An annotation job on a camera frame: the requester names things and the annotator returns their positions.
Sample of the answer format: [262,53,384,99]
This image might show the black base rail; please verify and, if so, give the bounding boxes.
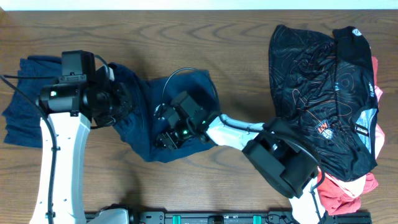
[85,210,373,224]

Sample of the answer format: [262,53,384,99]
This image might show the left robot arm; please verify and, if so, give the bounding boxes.
[30,65,133,223]

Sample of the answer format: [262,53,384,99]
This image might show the black orange patterned jersey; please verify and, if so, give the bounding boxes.
[269,25,379,182]

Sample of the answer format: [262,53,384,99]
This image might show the folded dark blue garment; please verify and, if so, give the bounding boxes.
[2,55,62,148]

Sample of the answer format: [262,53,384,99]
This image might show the red orange garment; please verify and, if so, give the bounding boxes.
[317,56,385,215]

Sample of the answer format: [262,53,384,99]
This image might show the dark blue garment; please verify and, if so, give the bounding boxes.
[109,63,220,163]
[2,55,62,148]

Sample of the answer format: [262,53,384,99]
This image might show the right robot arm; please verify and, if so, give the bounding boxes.
[154,91,325,223]

